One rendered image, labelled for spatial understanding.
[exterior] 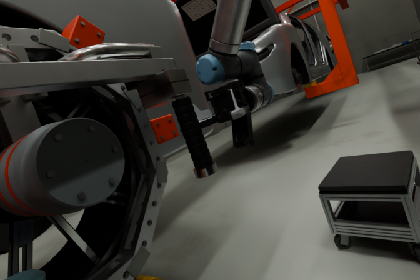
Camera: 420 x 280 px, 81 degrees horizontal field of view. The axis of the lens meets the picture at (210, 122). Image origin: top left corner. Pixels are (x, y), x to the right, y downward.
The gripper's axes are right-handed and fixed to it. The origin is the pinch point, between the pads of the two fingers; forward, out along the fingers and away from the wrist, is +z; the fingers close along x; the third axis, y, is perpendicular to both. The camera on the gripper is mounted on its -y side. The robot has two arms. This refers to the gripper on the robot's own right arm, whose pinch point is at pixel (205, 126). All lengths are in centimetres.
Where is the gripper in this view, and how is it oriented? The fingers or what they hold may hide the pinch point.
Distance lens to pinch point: 49.3
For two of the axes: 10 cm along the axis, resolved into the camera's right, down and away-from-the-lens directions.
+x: 7.8, -2.5, -5.7
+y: -3.3, -9.4, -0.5
